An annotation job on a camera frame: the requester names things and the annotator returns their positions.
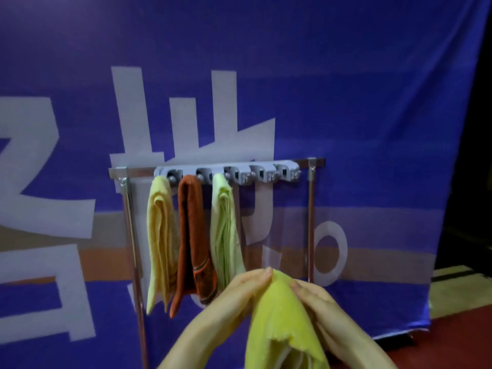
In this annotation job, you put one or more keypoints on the grey clip hook bar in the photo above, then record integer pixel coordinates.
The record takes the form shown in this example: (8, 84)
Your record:
(250, 174)

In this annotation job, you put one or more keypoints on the blue printed banner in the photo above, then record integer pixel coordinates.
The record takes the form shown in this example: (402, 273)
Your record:
(307, 72)

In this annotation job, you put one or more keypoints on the bright yellow towel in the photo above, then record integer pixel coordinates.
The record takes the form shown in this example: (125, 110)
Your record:
(280, 326)

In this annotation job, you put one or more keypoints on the orange towel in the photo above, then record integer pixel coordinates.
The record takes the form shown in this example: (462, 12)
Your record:
(192, 242)

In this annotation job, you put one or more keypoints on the pale yellow striped towel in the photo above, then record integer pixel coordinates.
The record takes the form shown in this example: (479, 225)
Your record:
(161, 242)

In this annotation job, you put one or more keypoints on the light green towel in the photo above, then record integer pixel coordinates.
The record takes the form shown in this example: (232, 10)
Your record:
(223, 234)

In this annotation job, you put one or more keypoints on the person's left hand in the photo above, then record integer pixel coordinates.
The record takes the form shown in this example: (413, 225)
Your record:
(234, 299)

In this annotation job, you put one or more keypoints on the person's right hand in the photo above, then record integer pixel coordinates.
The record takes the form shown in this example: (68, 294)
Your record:
(323, 315)

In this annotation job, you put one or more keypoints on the chrome metal rack frame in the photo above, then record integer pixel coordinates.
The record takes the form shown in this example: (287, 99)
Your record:
(134, 172)

